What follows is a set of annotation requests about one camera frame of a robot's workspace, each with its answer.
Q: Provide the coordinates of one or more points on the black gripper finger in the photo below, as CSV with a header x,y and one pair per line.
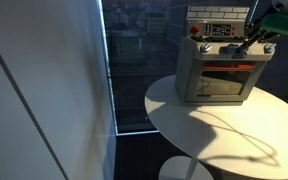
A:
x,y
265,37
253,29

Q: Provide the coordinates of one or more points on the small red stove button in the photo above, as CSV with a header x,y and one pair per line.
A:
x,y
233,28
233,33

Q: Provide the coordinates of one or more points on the large red round stove button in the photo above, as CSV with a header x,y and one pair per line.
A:
x,y
194,30

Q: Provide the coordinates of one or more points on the grey toy stove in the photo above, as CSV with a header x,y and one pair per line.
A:
x,y
187,76

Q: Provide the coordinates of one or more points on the thin window frame bar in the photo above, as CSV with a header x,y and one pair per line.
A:
x,y
254,8

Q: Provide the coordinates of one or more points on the white table pedestal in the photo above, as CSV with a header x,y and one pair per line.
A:
x,y
174,170

